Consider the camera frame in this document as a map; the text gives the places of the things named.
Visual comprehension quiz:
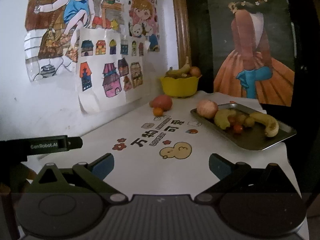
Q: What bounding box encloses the small orange tangerine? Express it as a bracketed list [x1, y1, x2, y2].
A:
[153, 107, 164, 117]

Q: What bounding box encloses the red cherry tomato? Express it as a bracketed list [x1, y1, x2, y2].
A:
[233, 124, 244, 134]

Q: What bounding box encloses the large red tomato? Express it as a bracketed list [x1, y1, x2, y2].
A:
[153, 95, 173, 111]

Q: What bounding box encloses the cartoon children poster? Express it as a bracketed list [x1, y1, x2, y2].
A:
[24, 0, 160, 81]

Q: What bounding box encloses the orange fruit in bowl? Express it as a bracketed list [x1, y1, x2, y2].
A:
[189, 67, 201, 78]

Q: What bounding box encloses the orange dress girl painting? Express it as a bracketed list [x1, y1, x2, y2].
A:
[207, 0, 295, 107]

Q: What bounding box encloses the yellow plastic fruit bowl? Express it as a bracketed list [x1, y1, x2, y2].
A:
[160, 76, 201, 98]

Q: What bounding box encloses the brown wooden post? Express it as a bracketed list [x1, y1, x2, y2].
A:
[173, 0, 191, 68]

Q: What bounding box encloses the small yellow green fruit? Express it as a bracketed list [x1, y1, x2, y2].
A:
[236, 114, 247, 125]

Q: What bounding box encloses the metal baking tray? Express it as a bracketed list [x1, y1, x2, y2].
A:
[190, 103, 296, 151]

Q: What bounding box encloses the houses drawing paper sheet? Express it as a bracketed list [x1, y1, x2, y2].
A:
[76, 28, 149, 114]

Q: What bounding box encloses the red yellow striped apple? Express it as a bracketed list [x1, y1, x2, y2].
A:
[196, 99, 219, 119]

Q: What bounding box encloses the banana in yellow bowl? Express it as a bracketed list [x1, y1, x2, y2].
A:
[165, 56, 190, 79]

